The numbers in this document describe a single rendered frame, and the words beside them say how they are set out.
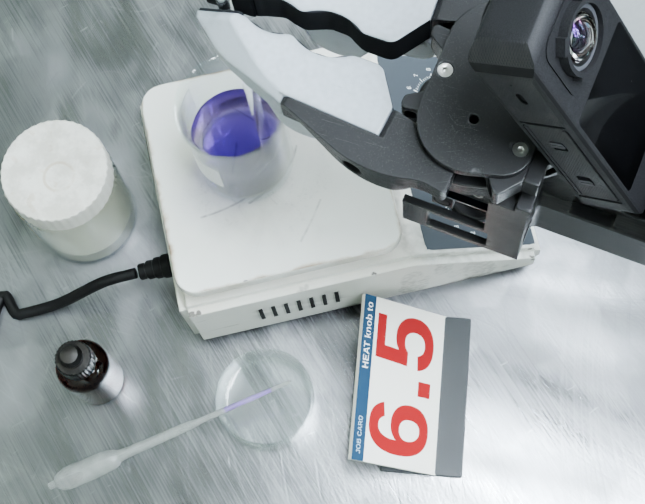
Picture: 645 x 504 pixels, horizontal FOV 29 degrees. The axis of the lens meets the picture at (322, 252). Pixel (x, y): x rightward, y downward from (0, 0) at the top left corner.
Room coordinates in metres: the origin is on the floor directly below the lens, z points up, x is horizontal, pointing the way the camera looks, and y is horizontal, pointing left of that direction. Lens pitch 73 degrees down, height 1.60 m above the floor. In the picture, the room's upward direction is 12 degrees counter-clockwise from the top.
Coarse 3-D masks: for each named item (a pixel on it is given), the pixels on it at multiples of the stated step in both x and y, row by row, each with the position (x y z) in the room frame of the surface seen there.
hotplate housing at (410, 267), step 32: (416, 224) 0.20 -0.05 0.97; (160, 256) 0.23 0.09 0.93; (384, 256) 0.19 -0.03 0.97; (416, 256) 0.19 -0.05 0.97; (448, 256) 0.19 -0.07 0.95; (480, 256) 0.19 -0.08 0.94; (256, 288) 0.19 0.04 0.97; (288, 288) 0.18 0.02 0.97; (320, 288) 0.18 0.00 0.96; (352, 288) 0.18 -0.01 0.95; (384, 288) 0.18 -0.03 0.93; (416, 288) 0.18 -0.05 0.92; (192, 320) 0.18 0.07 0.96; (224, 320) 0.18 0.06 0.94; (256, 320) 0.18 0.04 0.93; (288, 320) 0.18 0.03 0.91
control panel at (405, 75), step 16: (384, 64) 0.30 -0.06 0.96; (400, 64) 0.30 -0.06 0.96; (416, 64) 0.30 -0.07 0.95; (432, 64) 0.30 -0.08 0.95; (400, 80) 0.29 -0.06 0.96; (416, 80) 0.29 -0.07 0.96; (400, 96) 0.28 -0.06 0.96; (400, 112) 0.27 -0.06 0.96; (416, 192) 0.22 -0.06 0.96; (448, 208) 0.21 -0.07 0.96; (448, 224) 0.20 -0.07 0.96; (432, 240) 0.19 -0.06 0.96; (448, 240) 0.19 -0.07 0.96; (528, 240) 0.19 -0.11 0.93
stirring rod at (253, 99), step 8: (216, 0) 0.25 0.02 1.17; (224, 0) 0.24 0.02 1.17; (224, 8) 0.24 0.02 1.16; (232, 8) 0.25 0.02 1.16; (248, 88) 0.24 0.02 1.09; (248, 96) 0.24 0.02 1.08; (256, 96) 0.24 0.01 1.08; (248, 104) 0.25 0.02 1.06; (256, 104) 0.24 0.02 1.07; (256, 112) 0.24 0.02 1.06; (256, 120) 0.24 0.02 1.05; (264, 120) 0.24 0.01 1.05; (256, 128) 0.25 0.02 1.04; (264, 128) 0.24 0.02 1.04; (264, 136) 0.24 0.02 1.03
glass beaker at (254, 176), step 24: (192, 72) 0.27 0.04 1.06; (216, 72) 0.27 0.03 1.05; (192, 96) 0.27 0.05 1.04; (192, 120) 0.26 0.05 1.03; (192, 144) 0.24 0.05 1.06; (264, 144) 0.23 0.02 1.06; (288, 144) 0.24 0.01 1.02; (216, 168) 0.23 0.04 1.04; (240, 168) 0.23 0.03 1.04; (264, 168) 0.23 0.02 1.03; (288, 168) 0.24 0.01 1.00; (216, 192) 0.23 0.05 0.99; (240, 192) 0.23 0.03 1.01; (264, 192) 0.23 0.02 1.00
